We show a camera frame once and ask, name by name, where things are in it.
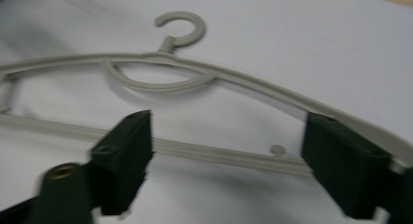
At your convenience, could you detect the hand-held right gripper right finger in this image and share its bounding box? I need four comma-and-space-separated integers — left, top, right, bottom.
300, 111, 395, 220

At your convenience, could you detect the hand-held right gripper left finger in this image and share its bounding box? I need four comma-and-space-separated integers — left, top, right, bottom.
89, 109, 155, 218

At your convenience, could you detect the grey plastic clothes hanger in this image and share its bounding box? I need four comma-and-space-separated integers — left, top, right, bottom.
0, 10, 413, 178

